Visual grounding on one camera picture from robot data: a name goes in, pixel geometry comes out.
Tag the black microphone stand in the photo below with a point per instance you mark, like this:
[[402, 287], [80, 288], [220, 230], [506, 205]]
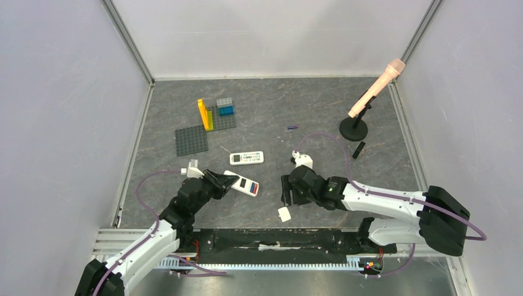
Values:
[[354, 129]]

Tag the yellow brick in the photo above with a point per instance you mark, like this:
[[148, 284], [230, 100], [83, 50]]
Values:
[[203, 114]]

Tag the blue brick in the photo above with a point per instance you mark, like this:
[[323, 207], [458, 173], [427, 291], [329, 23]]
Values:
[[226, 111]]

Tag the white remote control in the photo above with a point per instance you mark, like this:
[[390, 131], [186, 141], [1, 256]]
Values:
[[243, 184]]

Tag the white cable duct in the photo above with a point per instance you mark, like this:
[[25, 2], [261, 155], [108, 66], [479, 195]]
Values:
[[351, 264]]

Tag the aluminium frame rail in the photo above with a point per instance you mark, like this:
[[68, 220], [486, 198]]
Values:
[[123, 31]]

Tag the pink toy microphone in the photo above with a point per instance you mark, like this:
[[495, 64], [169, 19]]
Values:
[[391, 72]]

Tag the grey baseplate with bricks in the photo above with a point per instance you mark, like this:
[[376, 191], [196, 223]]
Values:
[[222, 123]]

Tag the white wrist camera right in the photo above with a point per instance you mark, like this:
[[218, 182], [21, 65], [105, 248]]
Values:
[[299, 159]]

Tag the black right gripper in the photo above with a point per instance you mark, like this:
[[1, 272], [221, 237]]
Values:
[[292, 187]]

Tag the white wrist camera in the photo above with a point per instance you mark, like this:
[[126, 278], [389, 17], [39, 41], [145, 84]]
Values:
[[299, 159], [192, 171]]

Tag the green brick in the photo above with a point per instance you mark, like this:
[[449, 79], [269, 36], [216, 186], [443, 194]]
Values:
[[210, 126]]

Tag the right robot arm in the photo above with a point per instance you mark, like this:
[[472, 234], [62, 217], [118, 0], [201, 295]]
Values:
[[434, 217]]

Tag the dark grey brick baseplate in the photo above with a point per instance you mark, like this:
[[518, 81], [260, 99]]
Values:
[[191, 140]]

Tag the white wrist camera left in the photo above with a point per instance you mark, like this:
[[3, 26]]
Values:
[[192, 171]]

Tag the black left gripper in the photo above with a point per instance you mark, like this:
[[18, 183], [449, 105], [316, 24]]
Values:
[[221, 182]]

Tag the white battery cover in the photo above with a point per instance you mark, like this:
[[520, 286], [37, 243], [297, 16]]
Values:
[[284, 214]]

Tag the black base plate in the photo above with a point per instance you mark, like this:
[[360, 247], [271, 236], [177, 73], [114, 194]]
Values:
[[278, 246]]

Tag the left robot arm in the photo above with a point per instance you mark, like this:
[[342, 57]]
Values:
[[120, 274]]

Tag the white remote with buttons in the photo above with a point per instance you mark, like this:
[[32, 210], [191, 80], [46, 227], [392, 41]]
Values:
[[246, 158]]

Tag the small black block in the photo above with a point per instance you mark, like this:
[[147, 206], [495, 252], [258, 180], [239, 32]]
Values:
[[358, 150]]

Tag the grey brick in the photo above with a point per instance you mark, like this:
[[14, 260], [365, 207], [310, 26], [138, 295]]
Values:
[[224, 102]]

